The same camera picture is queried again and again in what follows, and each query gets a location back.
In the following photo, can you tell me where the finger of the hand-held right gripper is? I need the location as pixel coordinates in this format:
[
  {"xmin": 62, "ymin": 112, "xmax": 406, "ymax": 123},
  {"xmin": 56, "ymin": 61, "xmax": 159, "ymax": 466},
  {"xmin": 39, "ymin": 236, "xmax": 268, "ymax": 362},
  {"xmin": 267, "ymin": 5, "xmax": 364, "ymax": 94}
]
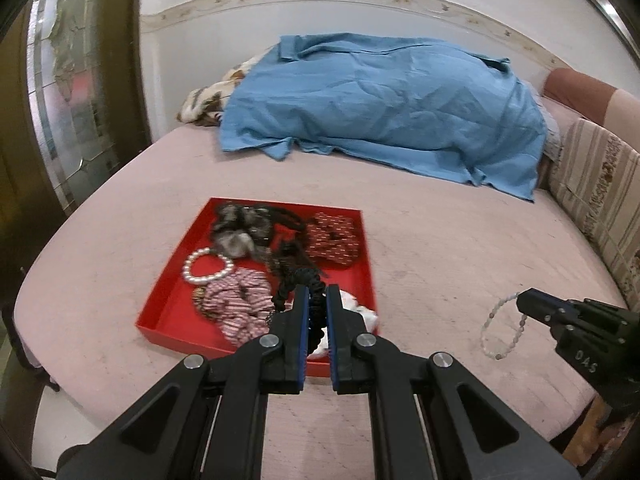
[
  {"xmin": 516, "ymin": 288, "xmax": 571, "ymax": 331},
  {"xmin": 569, "ymin": 298, "xmax": 632, "ymax": 324}
]

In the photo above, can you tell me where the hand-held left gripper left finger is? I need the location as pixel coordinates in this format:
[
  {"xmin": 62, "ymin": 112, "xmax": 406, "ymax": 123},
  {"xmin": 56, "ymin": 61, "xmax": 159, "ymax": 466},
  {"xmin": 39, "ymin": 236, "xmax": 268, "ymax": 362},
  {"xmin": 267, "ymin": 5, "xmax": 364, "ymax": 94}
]
[{"xmin": 57, "ymin": 284, "xmax": 309, "ymax": 480}]

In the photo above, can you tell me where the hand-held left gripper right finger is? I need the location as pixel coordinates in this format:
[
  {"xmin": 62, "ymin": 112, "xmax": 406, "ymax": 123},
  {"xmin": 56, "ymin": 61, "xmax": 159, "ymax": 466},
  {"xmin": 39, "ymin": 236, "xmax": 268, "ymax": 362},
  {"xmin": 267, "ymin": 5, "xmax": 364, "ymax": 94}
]
[{"xmin": 326, "ymin": 283, "xmax": 582, "ymax": 480}]

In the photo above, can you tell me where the white floral scrunchie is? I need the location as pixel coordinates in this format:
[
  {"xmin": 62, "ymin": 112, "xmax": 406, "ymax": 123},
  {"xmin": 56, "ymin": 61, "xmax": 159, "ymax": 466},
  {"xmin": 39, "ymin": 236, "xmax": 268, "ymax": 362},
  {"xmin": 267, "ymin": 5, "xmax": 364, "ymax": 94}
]
[{"xmin": 306, "ymin": 290, "xmax": 380, "ymax": 362}]

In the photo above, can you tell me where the pale beaded bracelet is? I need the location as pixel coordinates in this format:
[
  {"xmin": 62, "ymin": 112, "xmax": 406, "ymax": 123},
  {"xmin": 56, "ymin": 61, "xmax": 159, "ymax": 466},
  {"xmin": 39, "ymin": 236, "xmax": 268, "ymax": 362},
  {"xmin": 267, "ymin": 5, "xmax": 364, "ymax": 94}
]
[{"xmin": 480, "ymin": 294, "xmax": 528, "ymax": 361}]

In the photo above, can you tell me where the black braided hair tie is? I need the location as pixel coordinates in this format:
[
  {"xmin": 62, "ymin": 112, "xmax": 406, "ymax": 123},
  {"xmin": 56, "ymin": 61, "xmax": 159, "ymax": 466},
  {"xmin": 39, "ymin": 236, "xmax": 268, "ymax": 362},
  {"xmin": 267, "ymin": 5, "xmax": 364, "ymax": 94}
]
[{"xmin": 271, "ymin": 267, "xmax": 327, "ymax": 353}]

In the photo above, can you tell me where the pink plaid scrunchie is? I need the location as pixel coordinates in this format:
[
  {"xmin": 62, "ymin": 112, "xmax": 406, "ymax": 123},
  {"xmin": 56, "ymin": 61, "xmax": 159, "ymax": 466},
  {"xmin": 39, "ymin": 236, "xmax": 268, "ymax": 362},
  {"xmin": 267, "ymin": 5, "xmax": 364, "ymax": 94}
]
[{"xmin": 194, "ymin": 268, "xmax": 275, "ymax": 347}]

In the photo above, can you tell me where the white pearl bracelet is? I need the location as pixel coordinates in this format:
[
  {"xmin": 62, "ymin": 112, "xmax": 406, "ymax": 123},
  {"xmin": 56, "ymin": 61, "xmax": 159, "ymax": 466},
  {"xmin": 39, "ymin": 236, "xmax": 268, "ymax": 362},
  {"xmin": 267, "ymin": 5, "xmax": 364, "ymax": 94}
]
[{"xmin": 182, "ymin": 248, "xmax": 236, "ymax": 287}]

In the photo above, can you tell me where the red tray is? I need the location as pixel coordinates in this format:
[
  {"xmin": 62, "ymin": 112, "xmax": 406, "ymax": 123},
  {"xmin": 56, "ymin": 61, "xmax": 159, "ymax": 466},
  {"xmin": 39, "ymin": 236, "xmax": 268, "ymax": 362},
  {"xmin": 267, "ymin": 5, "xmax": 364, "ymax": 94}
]
[{"xmin": 136, "ymin": 197, "xmax": 383, "ymax": 379}]

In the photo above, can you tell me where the dark red dotted scrunchie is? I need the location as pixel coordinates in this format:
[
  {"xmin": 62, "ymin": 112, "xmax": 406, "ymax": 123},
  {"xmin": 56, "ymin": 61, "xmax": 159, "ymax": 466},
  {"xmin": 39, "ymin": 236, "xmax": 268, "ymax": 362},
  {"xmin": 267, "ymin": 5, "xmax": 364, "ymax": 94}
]
[{"xmin": 304, "ymin": 212, "xmax": 363, "ymax": 270}]

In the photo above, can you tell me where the pink quilted bed cover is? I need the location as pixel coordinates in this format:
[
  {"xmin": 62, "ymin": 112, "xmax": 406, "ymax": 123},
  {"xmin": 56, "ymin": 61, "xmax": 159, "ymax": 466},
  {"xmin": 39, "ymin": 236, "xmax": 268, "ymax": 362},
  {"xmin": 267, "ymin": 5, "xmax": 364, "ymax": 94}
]
[{"xmin": 10, "ymin": 95, "xmax": 632, "ymax": 480}]

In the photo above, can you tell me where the striped beige cushion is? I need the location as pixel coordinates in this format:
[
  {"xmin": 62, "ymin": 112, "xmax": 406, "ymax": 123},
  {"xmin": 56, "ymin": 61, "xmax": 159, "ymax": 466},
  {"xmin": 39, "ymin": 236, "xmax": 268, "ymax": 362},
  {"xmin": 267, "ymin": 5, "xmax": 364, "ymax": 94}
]
[{"xmin": 546, "ymin": 118, "xmax": 640, "ymax": 306}]

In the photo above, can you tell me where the grey black sheer scrunchie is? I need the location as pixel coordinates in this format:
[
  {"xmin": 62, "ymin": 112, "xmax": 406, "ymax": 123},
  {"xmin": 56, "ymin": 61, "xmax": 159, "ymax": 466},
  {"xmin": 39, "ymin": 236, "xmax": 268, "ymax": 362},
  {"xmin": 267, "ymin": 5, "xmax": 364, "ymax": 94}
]
[{"xmin": 209, "ymin": 201, "xmax": 307, "ymax": 262}]

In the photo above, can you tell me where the brown pink pillow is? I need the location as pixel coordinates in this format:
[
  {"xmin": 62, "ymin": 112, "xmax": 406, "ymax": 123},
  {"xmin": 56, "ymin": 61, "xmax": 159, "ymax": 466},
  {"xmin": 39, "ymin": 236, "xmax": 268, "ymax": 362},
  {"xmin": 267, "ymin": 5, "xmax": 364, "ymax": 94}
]
[{"xmin": 542, "ymin": 67, "xmax": 632, "ymax": 127}]

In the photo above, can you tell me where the blue shirt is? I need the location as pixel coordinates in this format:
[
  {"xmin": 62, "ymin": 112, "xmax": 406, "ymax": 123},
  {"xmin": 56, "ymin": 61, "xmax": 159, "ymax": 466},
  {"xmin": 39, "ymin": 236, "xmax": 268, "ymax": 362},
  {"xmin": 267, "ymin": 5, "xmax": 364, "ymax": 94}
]
[{"xmin": 220, "ymin": 33, "xmax": 548, "ymax": 204}]

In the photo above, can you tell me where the cream brown floral cloth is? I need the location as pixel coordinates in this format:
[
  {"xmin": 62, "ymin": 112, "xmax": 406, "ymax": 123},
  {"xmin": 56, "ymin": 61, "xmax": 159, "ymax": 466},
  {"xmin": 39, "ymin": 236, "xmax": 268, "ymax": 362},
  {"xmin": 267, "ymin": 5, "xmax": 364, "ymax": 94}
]
[{"xmin": 175, "ymin": 50, "xmax": 275, "ymax": 128}]

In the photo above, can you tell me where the wooden door with glass panel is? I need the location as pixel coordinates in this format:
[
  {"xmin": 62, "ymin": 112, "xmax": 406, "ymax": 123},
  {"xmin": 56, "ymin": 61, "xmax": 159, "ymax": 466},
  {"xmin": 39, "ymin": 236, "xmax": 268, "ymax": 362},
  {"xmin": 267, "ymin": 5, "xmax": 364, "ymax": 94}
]
[{"xmin": 0, "ymin": 0, "xmax": 153, "ymax": 281}]

